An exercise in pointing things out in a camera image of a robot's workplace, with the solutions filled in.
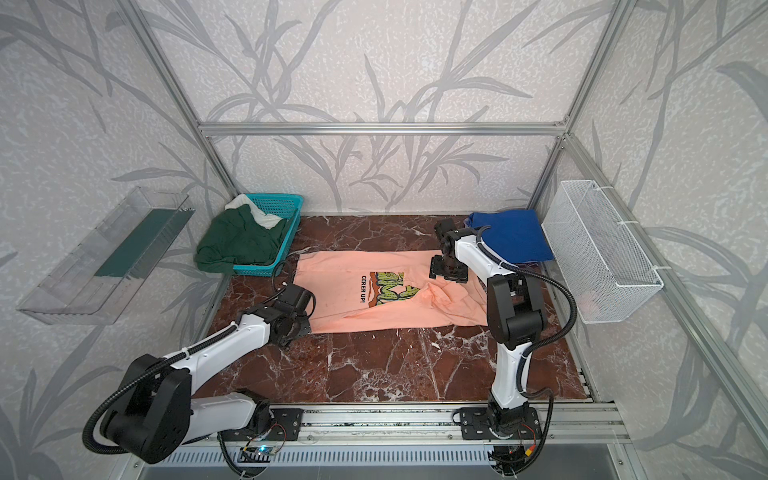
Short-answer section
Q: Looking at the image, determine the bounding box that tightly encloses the pink graphic t-shirt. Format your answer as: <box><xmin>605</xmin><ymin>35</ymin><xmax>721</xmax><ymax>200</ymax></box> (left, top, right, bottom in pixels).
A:
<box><xmin>294</xmin><ymin>250</ymin><xmax>487</xmax><ymax>334</ymax></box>

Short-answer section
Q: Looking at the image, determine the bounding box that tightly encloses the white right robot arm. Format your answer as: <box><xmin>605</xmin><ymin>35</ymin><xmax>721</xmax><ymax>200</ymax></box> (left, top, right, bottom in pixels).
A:
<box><xmin>429</xmin><ymin>219</ymin><xmax>545</xmax><ymax>438</ymax></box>

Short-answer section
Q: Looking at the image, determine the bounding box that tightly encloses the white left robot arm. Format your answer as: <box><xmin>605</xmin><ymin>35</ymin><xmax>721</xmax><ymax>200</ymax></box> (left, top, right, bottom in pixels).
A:
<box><xmin>82</xmin><ymin>284</ymin><xmax>316</xmax><ymax>464</ymax></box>

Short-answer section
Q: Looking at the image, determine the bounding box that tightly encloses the blue folded t-shirt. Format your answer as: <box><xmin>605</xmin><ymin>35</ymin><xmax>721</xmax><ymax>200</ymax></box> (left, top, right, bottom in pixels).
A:
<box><xmin>465</xmin><ymin>210</ymin><xmax>554</xmax><ymax>264</ymax></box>

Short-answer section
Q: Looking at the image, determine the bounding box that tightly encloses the dark green t-shirt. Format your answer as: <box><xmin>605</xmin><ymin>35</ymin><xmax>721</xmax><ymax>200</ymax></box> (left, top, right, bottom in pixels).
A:
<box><xmin>194</xmin><ymin>206</ymin><xmax>278</xmax><ymax>273</ymax></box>

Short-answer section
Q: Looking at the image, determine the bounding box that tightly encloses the white t-shirt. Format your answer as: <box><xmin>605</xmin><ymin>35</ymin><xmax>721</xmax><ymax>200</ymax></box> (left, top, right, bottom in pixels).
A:
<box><xmin>225</xmin><ymin>194</ymin><xmax>282</xmax><ymax>230</ymax></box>

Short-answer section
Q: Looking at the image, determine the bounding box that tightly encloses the teal plastic laundry basket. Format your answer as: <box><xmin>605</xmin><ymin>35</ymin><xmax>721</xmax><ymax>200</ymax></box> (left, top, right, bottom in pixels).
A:
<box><xmin>233</xmin><ymin>193</ymin><xmax>304</xmax><ymax>277</ymax></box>

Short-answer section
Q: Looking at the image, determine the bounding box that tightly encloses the green circuit board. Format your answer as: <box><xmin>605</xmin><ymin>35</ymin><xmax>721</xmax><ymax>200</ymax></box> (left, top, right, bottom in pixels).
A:
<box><xmin>238</xmin><ymin>445</ymin><xmax>283</xmax><ymax>463</ymax></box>

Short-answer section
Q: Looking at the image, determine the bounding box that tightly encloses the right black corrugated cable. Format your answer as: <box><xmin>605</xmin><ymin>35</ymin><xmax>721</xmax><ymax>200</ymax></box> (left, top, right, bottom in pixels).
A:
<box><xmin>473</xmin><ymin>225</ymin><xmax>578</xmax><ymax>475</ymax></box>

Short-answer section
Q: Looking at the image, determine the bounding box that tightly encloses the black corrugated cable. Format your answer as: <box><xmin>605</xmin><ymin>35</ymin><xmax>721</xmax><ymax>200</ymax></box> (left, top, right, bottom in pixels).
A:
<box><xmin>473</xmin><ymin>225</ymin><xmax>578</xmax><ymax>475</ymax></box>
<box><xmin>82</xmin><ymin>257</ymin><xmax>301</xmax><ymax>480</ymax></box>

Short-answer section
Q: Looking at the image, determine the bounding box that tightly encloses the left black corrugated cable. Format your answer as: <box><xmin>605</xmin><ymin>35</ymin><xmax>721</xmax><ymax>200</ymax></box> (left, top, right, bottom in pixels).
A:
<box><xmin>82</xmin><ymin>257</ymin><xmax>301</xmax><ymax>480</ymax></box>

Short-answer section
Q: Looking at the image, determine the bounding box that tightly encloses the white wire mesh basket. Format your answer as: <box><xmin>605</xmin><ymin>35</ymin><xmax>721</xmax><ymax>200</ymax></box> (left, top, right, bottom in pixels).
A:
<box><xmin>542</xmin><ymin>180</ymin><xmax>664</xmax><ymax>324</ymax></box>

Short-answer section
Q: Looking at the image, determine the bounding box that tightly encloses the aluminium frame crossbar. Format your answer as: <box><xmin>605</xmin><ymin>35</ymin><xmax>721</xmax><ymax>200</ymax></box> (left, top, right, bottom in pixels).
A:
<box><xmin>198</xmin><ymin>122</ymin><xmax>565</xmax><ymax>137</ymax></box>

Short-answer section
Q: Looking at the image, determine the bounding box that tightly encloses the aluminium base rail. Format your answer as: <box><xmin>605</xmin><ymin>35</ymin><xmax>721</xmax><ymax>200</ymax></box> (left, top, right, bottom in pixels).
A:
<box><xmin>122</xmin><ymin>401</ymin><xmax>631</xmax><ymax>480</ymax></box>

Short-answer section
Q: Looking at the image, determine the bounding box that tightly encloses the clear plastic wall shelf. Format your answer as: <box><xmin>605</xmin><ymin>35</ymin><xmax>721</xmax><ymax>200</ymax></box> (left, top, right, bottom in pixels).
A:
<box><xmin>17</xmin><ymin>187</ymin><xmax>195</xmax><ymax>326</ymax></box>

